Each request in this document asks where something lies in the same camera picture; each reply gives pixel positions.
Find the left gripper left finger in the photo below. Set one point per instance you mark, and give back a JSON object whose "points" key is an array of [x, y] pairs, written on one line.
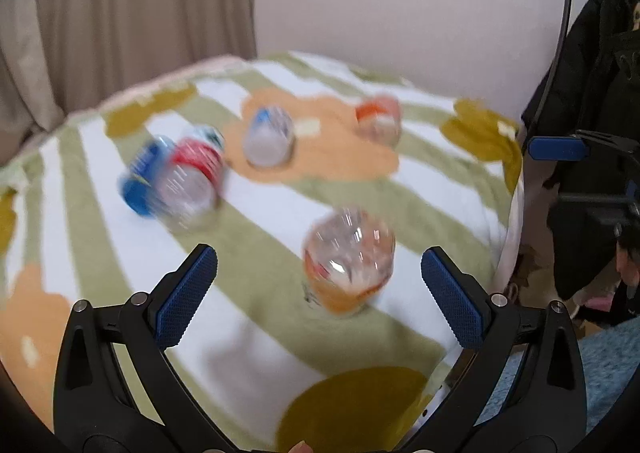
{"points": [[115, 390]]}

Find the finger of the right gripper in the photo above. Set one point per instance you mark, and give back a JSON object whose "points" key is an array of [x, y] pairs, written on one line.
{"points": [[556, 148]]}

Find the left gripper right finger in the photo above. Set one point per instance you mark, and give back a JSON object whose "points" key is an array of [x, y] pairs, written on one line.
{"points": [[524, 388]]}

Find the orange label cup far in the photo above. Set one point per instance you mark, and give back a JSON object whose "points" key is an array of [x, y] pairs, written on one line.
{"points": [[379, 119]]}

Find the orange label cup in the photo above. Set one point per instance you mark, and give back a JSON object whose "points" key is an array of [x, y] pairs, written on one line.
{"points": [[379, 119], [348, 258]]}

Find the blue label cup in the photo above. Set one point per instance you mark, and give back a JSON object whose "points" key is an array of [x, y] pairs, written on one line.
{"points": [[137, 185]]}

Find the orange label cup near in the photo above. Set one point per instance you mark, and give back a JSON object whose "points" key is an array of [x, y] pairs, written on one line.
{"points": [[348, 258]]}

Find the red label cup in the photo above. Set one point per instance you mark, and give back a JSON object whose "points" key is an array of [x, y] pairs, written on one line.
{"points": [[189, 186]]}

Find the white barcode label cup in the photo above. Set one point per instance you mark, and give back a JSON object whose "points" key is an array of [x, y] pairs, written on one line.
{"points": [[269, 140]]}

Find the floral striped blanket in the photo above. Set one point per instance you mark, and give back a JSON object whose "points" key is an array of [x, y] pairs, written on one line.
{"points": [[268, 365]]}

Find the beige curtain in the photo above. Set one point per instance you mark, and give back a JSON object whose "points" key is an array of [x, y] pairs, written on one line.
{"points": [[61, 56]]}

